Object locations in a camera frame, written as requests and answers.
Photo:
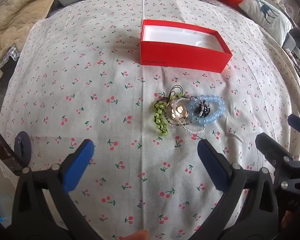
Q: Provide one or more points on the cherry print bed sheet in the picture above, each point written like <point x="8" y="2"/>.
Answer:
<point x="90" y="80"/>

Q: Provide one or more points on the grey plaid bedsheet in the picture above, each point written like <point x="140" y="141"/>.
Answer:
<point x="7" y="55"/>

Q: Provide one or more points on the grey cloth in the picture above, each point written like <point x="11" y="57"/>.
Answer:
<point x="297" y="38"/>

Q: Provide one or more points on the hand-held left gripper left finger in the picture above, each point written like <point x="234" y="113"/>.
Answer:
<point x="78" y="165"/>

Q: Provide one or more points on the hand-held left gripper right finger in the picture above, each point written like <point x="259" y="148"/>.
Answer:
<point x="212" y="166"/>

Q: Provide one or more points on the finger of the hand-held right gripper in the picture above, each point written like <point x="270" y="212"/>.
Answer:
<point x="295" y="122"/>
<point x="266" y="142"/>

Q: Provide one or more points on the grey round disc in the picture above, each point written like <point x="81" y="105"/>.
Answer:
<point x="22" y="147"/>

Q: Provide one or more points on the white deer print pillow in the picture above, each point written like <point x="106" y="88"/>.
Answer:
<point x="265" y="12"/>

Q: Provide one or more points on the beige quilted blanket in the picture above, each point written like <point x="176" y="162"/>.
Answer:
<point x="15" y="17"/>

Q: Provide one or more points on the person's left hand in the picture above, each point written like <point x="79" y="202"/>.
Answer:
<point x="137" y="235"/>

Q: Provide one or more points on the red cardboard box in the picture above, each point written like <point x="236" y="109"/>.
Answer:
<point x="180" y="60"/>

